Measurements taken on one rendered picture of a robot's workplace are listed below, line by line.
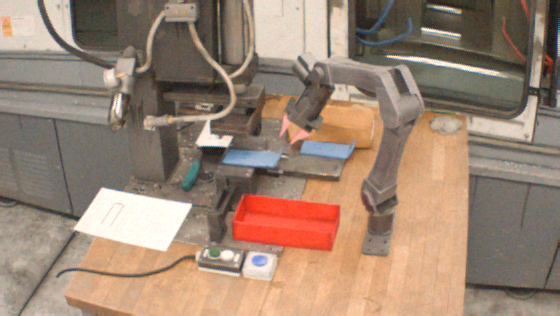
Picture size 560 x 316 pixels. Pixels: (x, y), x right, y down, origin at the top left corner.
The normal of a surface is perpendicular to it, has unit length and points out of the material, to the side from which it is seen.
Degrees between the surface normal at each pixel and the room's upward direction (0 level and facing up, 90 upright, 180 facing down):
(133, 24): 90
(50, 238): 0
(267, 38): 90
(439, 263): 0
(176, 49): 90
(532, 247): 90
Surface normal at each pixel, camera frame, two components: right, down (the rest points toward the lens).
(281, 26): -0.28, 0.52
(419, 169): -0.02, -0.84
